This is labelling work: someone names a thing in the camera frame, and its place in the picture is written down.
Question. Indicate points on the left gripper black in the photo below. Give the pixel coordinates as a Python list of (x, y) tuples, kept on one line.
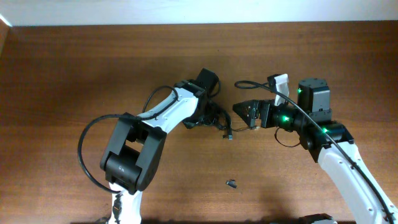
[(193, 123)]

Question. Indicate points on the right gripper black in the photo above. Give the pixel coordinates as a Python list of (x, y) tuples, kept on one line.
[(268, 104)]

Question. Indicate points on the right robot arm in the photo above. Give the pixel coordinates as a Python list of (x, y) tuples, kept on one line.
[(329, 142)]

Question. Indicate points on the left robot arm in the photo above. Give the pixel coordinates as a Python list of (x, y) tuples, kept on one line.
[(132, 156)]

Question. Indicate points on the small black adapter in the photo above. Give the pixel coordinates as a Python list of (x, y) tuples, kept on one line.
[(231, 183)]

